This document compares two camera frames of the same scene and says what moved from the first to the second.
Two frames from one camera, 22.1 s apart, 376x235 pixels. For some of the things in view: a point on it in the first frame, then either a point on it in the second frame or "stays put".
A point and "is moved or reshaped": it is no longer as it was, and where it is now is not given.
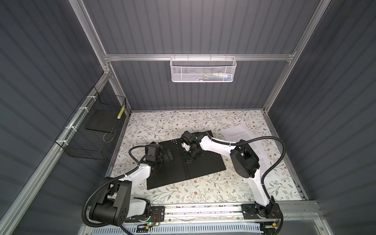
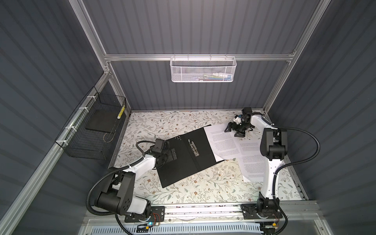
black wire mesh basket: x=90 y=133 stays put
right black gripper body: x=190 y=155 → x=241 y=127
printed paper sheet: x=235 y=134 is moved or reshaped
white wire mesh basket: x=202 y=69 stays put
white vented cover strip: x=213 y=228 stays put
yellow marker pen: x=121 y=112 stays put
